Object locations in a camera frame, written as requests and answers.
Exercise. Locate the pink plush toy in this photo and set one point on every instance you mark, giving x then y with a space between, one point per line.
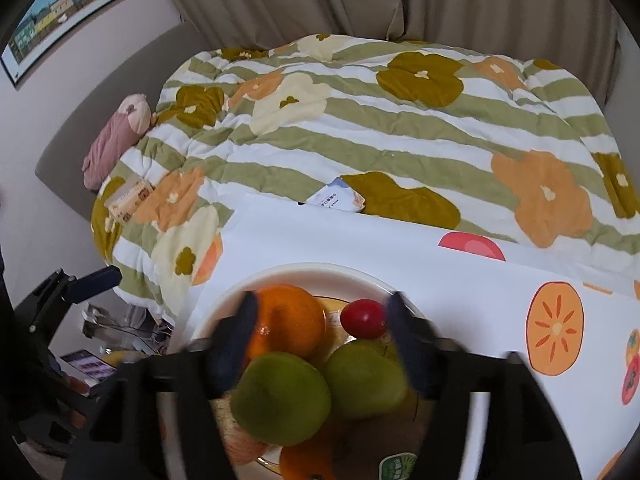
112 145

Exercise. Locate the smartphone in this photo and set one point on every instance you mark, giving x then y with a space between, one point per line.
87 365

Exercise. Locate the grey upholstered headboard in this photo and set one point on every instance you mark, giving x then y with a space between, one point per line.
70 150

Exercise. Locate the fruit print tablecloth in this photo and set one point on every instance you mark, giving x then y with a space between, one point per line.
425 270

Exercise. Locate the green apple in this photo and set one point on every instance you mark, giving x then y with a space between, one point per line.
282 400
362 380

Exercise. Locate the silver metal frame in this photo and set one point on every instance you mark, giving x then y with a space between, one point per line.
125 327

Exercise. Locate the duck print plate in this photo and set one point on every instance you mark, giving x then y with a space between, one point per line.
300 275

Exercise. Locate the framed wall poster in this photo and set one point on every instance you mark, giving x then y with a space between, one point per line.
60 10

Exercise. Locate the orange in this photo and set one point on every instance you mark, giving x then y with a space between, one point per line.
290 320
305 460

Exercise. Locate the floral striped blanket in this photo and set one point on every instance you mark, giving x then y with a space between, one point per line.
400 135

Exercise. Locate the green and white label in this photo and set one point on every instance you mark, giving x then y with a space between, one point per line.
397 467

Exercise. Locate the white and blue packet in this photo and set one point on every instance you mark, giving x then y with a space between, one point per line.
335 195

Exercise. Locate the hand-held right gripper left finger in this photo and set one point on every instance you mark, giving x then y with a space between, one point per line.
235 340

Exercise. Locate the small red tomato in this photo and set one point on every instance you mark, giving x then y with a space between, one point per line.
364 317

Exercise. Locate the orange tissue packet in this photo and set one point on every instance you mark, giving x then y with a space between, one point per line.
127 200

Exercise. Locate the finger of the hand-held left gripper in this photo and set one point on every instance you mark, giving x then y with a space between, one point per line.
97 280

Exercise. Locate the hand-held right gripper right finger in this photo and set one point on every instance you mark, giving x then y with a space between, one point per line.
407 350

